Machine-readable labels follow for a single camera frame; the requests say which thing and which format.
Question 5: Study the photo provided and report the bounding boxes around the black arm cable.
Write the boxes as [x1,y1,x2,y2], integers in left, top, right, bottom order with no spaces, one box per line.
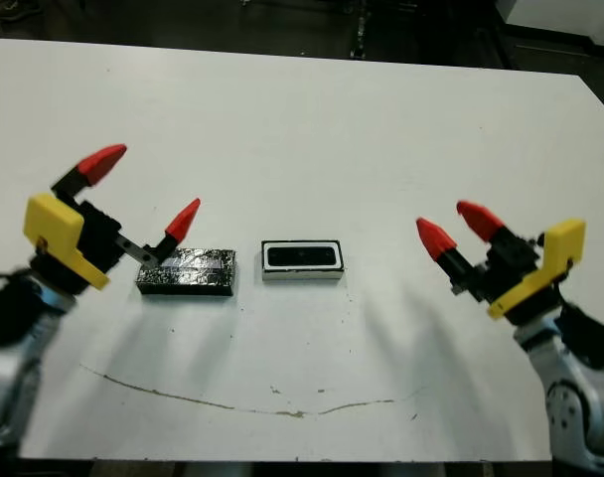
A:
[0,266,41,348]
[561,301,604,370]

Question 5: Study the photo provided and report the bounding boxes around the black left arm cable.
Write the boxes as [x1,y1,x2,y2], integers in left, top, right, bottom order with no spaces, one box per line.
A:
[0,266,41,348]

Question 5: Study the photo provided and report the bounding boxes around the black foil-wrapped box lid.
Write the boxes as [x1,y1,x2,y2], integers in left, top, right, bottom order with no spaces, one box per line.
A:
[134,245,239,298]

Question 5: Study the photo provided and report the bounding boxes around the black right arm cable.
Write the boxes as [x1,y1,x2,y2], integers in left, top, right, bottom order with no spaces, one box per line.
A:
[561,301,604,370]

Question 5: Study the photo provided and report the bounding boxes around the dark shoe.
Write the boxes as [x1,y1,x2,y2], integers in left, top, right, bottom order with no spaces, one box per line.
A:
[0,0,46,22]

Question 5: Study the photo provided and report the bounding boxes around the white-lined camera box base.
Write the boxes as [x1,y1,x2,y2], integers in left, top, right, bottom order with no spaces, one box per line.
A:
[260,238,346,283]

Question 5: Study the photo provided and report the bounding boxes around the black metal floor post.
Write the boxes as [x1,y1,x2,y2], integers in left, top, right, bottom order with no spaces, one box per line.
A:
[348,0,378,59]

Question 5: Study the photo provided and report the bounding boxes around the right gripper with yellow part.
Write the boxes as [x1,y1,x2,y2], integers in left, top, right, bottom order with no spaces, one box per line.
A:
[415,199,588,325]

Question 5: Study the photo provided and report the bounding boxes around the left gripper with yellow part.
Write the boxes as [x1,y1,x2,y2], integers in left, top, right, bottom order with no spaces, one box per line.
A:
[23,143,203,296]

